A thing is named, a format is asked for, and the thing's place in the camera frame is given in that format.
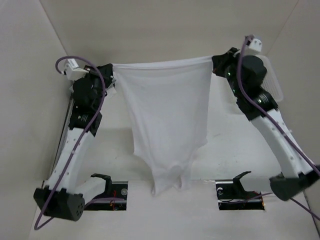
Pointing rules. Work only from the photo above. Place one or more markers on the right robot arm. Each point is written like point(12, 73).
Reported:
point(297, 171)

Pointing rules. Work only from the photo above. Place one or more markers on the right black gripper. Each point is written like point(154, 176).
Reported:
point(221, 61)

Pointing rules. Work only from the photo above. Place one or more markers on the folded white tank top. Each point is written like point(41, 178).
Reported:
point(111, 91)

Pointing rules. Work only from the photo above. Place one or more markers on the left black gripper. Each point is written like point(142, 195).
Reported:
point(105, 71)

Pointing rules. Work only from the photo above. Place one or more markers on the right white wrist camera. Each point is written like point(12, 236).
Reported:
point(254, 44)

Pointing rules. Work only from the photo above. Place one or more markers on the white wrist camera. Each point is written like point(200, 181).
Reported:
point(72, 70)
point(254, 44)

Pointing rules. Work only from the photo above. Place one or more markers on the white tank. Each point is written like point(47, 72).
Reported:
point(111, 91)
point(168, 105)

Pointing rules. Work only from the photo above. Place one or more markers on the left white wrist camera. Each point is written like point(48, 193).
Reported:
point(72, 70)

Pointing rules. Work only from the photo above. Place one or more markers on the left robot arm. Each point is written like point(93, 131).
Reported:
point(61, 197)

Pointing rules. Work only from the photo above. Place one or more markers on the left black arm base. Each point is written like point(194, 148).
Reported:
point(113, 198)

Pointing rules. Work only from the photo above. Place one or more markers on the white plastic basket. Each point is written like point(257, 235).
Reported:
point(270, 82)

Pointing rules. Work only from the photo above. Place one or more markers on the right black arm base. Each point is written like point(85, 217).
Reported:
point(231, 195)

